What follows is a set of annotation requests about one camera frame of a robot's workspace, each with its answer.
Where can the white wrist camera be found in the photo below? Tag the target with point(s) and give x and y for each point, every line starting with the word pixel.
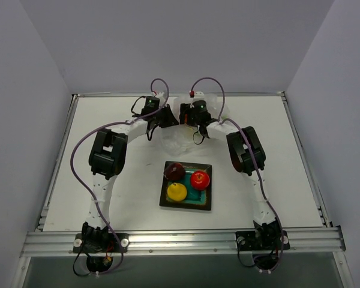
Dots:
pixel 160 95
pixel 196 95

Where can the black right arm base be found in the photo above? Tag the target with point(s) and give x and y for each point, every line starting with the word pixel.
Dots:
pixel 267 242

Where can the aluminium front rail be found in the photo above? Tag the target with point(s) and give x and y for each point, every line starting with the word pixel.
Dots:
pixel 188 242

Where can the translucent white plastic bag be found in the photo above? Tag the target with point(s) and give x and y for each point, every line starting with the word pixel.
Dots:
pixel 183 139

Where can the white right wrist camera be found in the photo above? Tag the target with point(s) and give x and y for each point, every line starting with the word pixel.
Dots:
pixel 196 95

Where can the dark brown fake fruit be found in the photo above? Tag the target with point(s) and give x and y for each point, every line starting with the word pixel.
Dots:
pixel 174 172

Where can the yellow fake fruit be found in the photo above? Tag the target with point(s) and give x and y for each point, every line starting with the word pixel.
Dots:
pixel 177 192

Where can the teal square ceramic plate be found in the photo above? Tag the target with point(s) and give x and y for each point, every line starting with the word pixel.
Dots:
pixel 195 199

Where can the red fake fruit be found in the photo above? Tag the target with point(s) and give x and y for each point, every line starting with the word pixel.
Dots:
pixel 199 180

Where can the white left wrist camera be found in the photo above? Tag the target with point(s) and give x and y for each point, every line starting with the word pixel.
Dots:
pixel 160 95

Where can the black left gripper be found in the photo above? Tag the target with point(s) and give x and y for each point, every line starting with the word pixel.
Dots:
pixel 167 115

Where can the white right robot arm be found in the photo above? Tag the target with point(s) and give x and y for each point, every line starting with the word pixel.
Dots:
pixel 248 158

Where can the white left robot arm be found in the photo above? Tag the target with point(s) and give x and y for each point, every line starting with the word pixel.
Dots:
pixel 107 159

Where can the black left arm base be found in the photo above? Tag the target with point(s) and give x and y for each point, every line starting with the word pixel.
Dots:
pixel 104 250

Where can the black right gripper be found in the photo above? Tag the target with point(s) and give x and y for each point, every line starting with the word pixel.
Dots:
pixel 183 114

